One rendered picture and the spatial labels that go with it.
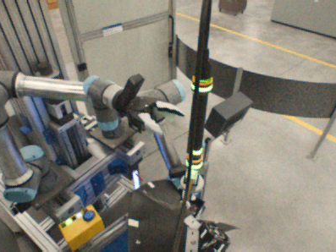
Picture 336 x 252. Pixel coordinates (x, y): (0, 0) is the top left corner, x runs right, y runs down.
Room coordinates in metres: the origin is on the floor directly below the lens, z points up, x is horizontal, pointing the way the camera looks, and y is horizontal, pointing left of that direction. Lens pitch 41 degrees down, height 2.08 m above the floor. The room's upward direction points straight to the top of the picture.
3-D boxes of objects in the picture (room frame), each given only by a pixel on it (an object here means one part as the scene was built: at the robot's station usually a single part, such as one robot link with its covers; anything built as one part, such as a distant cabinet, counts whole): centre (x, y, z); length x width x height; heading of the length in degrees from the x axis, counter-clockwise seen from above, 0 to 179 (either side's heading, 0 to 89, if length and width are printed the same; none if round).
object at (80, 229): (0.54, 0.39, 1.02); 0.16 x 0.10 x 0.11; 131
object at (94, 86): (0.70, 0.23, 1.64); 0.11 x 0.08 x 0.09; 51
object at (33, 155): (0.77, 0.65, 1.20); 0.13 x 0.12 x 0.14; 7
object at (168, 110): (0.57, 0.00, 1.64); 0.09 x 0.03 x 0.06; 73
